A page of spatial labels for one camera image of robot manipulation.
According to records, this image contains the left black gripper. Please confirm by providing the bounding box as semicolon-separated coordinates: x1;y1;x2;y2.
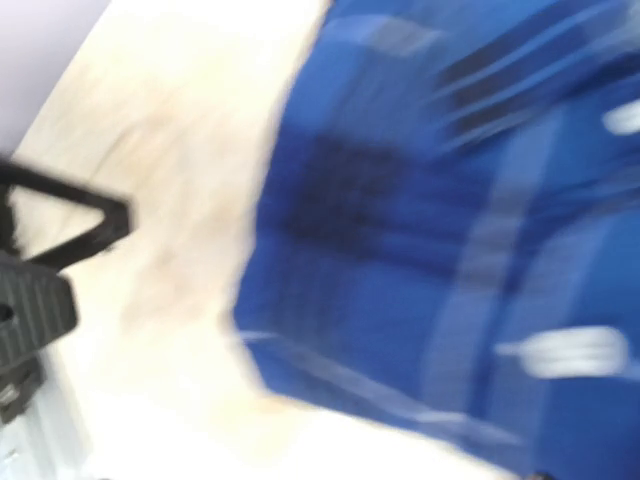
1;162;131;424

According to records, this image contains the blue plaid long sleeve shirt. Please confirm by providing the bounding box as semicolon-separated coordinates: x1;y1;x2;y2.
233;1;639;479

